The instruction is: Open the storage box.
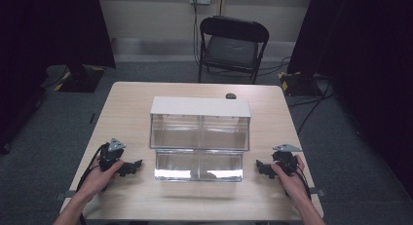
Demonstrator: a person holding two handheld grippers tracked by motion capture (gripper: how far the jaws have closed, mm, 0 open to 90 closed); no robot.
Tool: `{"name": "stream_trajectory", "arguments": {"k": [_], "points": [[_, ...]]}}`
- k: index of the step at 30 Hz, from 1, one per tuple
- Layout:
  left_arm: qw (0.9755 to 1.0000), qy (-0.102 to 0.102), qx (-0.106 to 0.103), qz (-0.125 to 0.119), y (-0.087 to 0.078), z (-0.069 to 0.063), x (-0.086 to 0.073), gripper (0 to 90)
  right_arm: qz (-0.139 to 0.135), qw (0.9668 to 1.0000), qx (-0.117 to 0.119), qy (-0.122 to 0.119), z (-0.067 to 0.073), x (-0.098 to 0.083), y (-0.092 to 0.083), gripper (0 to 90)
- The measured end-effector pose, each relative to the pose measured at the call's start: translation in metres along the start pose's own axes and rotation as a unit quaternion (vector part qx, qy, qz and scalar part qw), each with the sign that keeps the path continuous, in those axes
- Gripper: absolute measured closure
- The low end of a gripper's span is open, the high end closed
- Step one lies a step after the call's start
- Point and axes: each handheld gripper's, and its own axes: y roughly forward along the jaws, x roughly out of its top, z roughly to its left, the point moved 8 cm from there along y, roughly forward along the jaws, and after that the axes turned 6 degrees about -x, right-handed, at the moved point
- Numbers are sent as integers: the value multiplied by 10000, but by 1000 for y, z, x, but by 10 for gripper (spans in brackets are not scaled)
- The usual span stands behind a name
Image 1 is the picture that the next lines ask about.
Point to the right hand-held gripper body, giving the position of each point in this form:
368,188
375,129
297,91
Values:
285,158

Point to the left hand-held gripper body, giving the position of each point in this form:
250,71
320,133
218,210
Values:
109,155

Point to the person's right hand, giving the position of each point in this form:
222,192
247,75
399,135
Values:
290,182

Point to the person's left hand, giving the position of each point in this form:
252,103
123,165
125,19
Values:
97,179

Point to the black pen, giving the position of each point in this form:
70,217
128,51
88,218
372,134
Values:
92,118

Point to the clear plastic drawer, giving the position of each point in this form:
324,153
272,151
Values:
198,166

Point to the clear storage cabinet white top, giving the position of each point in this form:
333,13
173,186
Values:
199,124

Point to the small dark round object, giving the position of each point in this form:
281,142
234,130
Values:
231,95

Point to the black stand base striped tape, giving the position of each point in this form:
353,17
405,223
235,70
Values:
300,83
81,80

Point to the black folding chair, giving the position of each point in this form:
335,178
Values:
232,48

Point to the black curtain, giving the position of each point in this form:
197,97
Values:
367,56

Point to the grey table bracket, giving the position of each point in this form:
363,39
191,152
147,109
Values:
65,195
316,192

